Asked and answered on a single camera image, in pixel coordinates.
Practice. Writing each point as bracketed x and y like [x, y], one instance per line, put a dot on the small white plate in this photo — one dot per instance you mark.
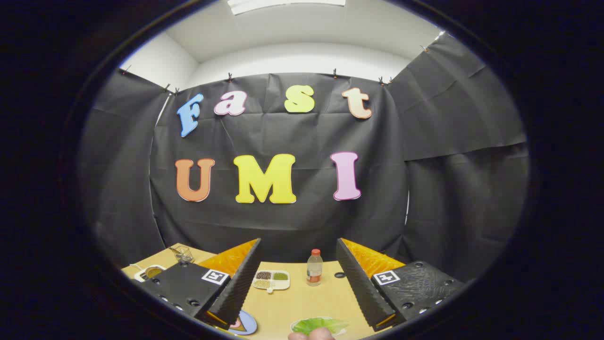
[295, 322]

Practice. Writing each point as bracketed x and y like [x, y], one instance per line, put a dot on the black backdrop cloth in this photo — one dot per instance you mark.
[292, 217]

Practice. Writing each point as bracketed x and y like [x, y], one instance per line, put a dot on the green lettuce leaf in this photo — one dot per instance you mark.
[318, 325]

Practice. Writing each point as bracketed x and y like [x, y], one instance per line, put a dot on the clear bottle with red cap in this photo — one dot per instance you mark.
[314, 269]

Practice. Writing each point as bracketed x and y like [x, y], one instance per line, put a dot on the ceiling light panel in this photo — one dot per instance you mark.
[283, 4]

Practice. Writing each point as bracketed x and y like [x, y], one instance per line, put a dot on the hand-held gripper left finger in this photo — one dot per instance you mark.
[236, 288]

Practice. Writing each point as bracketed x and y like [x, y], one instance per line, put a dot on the blue plate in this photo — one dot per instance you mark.
[249, 326]

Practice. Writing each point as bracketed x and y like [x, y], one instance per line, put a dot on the white toaster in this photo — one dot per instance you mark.
[141, 275]

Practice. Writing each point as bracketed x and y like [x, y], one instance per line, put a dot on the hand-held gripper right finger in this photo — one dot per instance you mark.
[361, 288]

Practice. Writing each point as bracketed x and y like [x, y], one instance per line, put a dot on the white divided dish of beans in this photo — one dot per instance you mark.
[271, 280]

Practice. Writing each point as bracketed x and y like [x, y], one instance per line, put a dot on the pale toast slice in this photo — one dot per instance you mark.
[236, 324]

